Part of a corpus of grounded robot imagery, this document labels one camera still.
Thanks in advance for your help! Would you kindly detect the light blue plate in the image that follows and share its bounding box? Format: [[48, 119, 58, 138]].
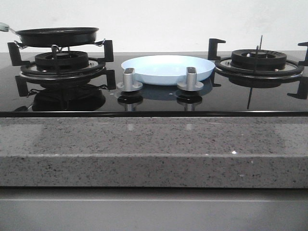
[[121, 55, 215, 86]]

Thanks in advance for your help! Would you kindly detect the black frying pan mint handle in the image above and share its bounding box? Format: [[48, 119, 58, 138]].
[[15, 27, 99, 48]]

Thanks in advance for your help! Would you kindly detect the silver stove knob left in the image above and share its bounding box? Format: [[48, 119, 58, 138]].
[[117, 68, 143, 92]]

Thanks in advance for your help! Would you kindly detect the silver stove knob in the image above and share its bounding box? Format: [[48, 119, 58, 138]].
[[117, 68, 143, 92], [177, 67, 204, 91]]

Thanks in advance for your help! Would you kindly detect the silver stove knob right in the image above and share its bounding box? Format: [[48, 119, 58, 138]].
[[177, 67, 204, 91]]

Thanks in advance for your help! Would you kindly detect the black glass cooktop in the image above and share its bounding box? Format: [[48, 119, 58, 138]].
[[0, 52, 308, 117]]

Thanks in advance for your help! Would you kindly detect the black pan support left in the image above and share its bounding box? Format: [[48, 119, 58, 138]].
[[8, 40, 116, 96]]

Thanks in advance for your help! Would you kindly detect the black pan support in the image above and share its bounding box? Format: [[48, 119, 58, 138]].
[[208, 38, 308, 99], [8, 40, 116, 96]]

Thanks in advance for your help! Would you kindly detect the black gas burner left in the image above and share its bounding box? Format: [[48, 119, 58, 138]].
[[35, 51, 89, 71]]

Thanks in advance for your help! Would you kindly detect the black gas burner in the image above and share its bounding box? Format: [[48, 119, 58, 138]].
[[231, 49, 287, 71], [35, 51, 89, 71]]

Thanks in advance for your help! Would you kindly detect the black gas burner right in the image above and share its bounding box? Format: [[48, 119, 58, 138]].
[[231, 49, 287, 71]]

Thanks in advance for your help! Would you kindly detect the black pan support right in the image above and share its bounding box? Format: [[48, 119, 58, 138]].
[[208, 38, 308, 99]]

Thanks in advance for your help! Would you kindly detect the wire trivet ring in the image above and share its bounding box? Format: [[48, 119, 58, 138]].
[[13, 38, 106, 53]]

